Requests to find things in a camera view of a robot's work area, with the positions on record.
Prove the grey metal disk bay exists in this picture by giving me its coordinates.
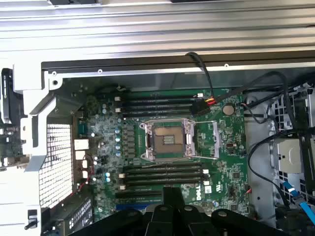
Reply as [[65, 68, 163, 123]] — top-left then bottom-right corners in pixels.
[[269, 85, 315, 138]]

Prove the black RAM slot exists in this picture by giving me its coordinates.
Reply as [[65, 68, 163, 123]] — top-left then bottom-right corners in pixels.
[[123, 176, 205, 184], [114, 105, 192, 113], [122, 100, 195, 107], [122, 111, 192, 118], [114, 94, 204, 101], [118, 181, 210, 191], [123, 164, 205, 172], [119, 170, 210, 177]]

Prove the metal socket cover frame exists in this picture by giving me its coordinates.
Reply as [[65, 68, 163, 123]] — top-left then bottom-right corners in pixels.
[[190, 119, 220, 161]]

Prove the black disk drive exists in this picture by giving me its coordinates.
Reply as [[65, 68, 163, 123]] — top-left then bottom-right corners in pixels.
[[0, 68, 14, 124]]

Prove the green graphics card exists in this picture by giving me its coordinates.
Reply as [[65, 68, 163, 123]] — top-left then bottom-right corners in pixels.
[[0, 122, 27, 171]]

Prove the silver coin battery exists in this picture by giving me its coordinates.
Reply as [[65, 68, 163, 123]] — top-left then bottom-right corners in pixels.
[[222, 103, 234, 116]]

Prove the green motherboard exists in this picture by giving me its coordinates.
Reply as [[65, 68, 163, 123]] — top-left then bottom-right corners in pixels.
[[85, 89, 250, 223]]

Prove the grey power supply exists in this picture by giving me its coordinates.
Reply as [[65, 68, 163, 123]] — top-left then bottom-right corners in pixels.
[[40, 193, 99, 236]]

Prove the black box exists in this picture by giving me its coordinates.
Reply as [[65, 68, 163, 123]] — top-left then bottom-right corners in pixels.
[[48, 0, 96, 7]]

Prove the blue flat data wire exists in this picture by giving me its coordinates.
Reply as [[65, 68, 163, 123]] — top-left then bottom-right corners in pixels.
[[282, 181, 315, 221]]

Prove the black power wire with plug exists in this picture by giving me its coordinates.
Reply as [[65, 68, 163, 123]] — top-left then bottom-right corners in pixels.
[[184, 51, 300, 138]]

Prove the open PC case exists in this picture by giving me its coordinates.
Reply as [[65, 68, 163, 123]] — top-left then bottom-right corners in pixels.
[[12, 51, 315, 236]]

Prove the grey disk bay bracket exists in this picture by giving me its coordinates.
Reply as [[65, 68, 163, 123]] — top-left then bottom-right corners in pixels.
[[277, 137, 306, 177]]

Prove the CPU socket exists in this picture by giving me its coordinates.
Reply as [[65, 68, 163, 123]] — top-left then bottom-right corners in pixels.
[[139, 118, 197, 163]]

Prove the thin black wire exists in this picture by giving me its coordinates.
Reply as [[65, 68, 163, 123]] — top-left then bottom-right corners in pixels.
[[247, 131, 298, 208]]

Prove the long black expansion slot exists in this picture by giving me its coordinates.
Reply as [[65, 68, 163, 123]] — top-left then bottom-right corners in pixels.
[[115, 191, 163, 200]]

